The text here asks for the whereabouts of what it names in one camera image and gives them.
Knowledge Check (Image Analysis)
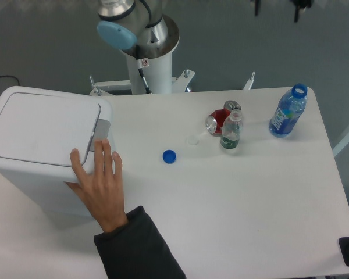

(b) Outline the white trash can lid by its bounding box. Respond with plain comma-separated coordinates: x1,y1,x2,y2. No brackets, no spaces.
0,91,102,167

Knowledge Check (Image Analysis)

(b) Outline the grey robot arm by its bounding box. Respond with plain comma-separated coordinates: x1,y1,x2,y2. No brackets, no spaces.
97,1,180,58

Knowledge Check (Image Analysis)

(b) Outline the dark grey sleeved forearm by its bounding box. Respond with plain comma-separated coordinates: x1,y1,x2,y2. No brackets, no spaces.
94,206,186,278

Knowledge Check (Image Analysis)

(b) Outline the crushed red soda can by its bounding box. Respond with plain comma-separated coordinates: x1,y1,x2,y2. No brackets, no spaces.
205,100,241,136

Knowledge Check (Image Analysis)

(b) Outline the clear bottle cap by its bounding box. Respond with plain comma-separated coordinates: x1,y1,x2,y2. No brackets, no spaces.
187,135,199,146

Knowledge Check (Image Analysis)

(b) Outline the blue bottle cap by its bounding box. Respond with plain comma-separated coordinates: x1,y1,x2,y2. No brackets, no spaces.
162,149,177,164

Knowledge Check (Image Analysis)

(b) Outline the white trash can body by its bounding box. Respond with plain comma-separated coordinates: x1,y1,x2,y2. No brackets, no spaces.
0,86,113,216

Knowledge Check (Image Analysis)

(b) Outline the bare human hand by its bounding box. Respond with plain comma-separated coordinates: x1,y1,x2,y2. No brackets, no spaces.
66,139,128,233

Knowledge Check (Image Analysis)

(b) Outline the blue drink bottle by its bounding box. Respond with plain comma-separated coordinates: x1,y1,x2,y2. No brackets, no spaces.
269,83,308,138

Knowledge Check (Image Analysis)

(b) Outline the clear green-label bottle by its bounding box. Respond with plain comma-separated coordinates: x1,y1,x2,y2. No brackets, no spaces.
220,109,243,149

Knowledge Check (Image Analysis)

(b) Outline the white metal base frame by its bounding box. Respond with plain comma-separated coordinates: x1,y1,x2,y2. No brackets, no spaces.
89,69,255,96

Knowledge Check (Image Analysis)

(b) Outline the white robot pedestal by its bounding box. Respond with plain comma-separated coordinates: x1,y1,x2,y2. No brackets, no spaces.
122,15,180,95

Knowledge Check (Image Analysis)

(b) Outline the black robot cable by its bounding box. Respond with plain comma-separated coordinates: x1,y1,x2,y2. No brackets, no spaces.
134,44,154,95

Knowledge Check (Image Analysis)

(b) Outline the black floor cable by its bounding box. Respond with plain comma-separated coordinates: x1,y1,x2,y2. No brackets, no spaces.
0,74,20,87

